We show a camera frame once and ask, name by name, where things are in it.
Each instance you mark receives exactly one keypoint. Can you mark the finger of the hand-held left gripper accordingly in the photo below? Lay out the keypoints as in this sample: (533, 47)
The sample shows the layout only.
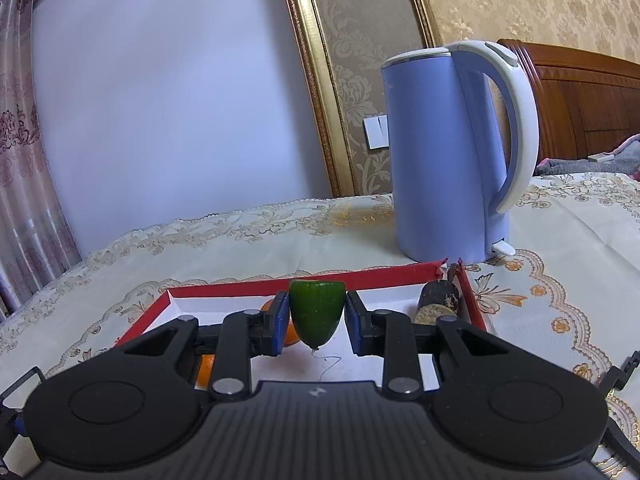
(20, 422)

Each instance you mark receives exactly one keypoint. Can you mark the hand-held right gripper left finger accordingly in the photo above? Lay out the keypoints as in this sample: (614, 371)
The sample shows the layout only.
(281, 324)

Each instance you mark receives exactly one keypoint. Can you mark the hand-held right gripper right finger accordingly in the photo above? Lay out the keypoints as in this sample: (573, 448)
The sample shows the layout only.
(353, 324)

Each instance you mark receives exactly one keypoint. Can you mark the orange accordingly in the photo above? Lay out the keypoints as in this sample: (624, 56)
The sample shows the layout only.
(292, 336)
(205, 372)

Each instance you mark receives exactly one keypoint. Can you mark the dark green cucumber piece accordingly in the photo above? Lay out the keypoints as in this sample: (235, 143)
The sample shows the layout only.
(317, 312)

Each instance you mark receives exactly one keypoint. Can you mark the red cardboard box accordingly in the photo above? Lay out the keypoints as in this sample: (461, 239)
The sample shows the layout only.
(215, 305)

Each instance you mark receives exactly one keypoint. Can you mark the sugarcane piece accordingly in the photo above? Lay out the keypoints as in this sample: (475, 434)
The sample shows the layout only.
(437, 302)

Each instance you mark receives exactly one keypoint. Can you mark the blue electric kettle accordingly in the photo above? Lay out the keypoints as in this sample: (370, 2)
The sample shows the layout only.
(440, 160)

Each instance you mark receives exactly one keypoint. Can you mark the pink patterned curtain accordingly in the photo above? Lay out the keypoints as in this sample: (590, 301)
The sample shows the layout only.
(25, 160)

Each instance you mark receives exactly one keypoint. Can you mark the small white remote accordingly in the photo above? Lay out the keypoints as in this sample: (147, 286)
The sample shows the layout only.
(600, 157)

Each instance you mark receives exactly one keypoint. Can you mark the grey cloth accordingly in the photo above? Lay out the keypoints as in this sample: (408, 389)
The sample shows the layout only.
(620, 162)

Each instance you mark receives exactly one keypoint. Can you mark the wooden headboard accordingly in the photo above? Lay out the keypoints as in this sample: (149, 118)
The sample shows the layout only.
(580, 105)

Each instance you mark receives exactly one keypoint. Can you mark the white wall switch panel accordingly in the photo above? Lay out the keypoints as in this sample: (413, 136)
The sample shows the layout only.
(376, 131)

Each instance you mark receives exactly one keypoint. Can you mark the gold wall panel frame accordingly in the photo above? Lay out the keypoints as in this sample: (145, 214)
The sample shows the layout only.
(312, 60)

